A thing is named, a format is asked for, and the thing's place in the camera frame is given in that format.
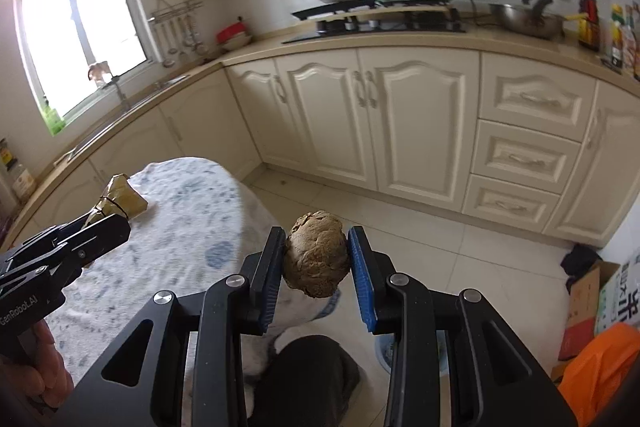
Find dark sauce bottle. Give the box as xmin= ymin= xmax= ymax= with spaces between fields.
xmin=577 ymin=0 xmax=601 ymax=52

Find white printed box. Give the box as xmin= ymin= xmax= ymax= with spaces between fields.
xmin=595 ymin=247 xmax=640 ymax=338

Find steel sink faucet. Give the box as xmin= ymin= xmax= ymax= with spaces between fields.
xmin=111 ymin=76 xmax=135 ymax=112

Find red lidded bowl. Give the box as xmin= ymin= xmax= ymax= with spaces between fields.
xmin=216 ymin=21 xmax=253 ymax=50

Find steel kitchen sink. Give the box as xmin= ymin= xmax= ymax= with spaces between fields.
xmin=54 ymin=74 xmax=191 ymax=165

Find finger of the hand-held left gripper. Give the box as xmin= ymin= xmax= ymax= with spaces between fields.
xmin=10 ymin=214 xmax=101 ymax=268
xmin=47 ymin=213 xmax=132 ymax=290

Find brown lump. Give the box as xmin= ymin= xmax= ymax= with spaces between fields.
xmin=282 ymin=210 xmax=352 ymax=299

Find gold wrapper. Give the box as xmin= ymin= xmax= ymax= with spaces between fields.
xmin=82 ymin=174 xmax=149 ymax=228

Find steel pot with handle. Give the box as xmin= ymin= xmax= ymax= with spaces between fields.
xmin=489 ymin=0 xmax=566 ymax=40

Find black gas stove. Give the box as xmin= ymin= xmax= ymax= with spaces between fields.
xmin=281 ymin=4 xmax=468 ymax=45

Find black power cable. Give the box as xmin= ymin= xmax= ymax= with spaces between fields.
xmin=447 ymin=0 xmax=496 ymax=28

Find orange plastic bag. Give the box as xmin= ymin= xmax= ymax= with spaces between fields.
xmin=557 ymin=322 xmax=640 ymax=427

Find green plastic bottle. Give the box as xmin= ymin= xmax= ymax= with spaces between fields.
xmin=42 ymin=99 xmax=67 ymax=136

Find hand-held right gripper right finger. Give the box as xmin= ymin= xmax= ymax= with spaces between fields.
xmin=347 ymin=226 xmax=578 ymax=427

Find brown cardboard box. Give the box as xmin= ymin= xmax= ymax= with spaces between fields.
xmin=559 ymin=259 xmax=621 ymax=360

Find yellow label seasoning bottle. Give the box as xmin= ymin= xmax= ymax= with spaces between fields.
xmin=609 ymin=3 xmax=629 ymax=70

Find person's left hand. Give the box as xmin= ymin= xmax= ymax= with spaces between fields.
xmin=0 ymin=322 xmax=76 ymax=408

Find glass jar with label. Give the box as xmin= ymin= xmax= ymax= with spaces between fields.
xmin=0 ymin=138 xmax=36 ymax=202

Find person's black trouser leg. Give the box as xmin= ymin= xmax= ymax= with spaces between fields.
xmin=247 ymin=334 xmax=362 ymax=427

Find wall utensil rack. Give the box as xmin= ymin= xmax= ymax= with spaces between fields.
xmin=147 ymin=0 xmax=205 ymax=25

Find row of hanging steel utensils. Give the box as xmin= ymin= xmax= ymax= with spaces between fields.
xmin=160 ymin=14 xmax=208 ymax=68

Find cream base kitchen cabinets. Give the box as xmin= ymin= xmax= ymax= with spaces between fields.
xmin=0 ymin=47 xmax=640 ymax=248

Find black cloth on floor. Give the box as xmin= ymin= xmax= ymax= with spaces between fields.
xmin=560 ymin=243 xmax=603 ymax=293

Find pink crumpled cloth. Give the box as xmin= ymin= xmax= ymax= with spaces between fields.
xmin=87 ymin=61 xmax=113 ymax=84

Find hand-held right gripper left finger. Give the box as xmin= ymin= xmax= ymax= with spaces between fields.
xmin=52 ymin=226 xmax=287 ymax=427

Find kitchen window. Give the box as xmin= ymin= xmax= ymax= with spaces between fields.
xmin=15 ymin=0 xmax=151 ymax=128

